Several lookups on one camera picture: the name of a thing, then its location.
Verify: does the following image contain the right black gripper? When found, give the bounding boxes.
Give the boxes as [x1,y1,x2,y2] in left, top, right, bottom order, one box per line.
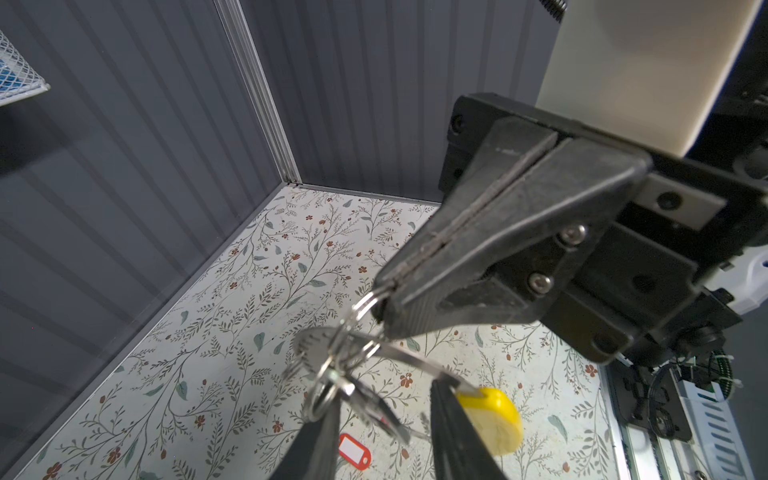
[374,116,767,365]

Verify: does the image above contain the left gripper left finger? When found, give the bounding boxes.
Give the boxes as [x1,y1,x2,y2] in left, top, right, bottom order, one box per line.
[269,399,341,480]

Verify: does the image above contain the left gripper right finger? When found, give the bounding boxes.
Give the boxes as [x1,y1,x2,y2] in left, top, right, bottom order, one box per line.
[430,377,510,479]

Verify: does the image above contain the red key tag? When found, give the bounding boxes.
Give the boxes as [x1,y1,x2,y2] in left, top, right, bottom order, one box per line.
[338,433,372,471]

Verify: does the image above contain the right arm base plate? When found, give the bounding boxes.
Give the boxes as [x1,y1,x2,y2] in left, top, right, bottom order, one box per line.
[605,353,745,445]

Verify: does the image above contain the white wire mesh basket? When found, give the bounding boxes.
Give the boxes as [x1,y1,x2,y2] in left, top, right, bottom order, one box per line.
[0,33,51,107]

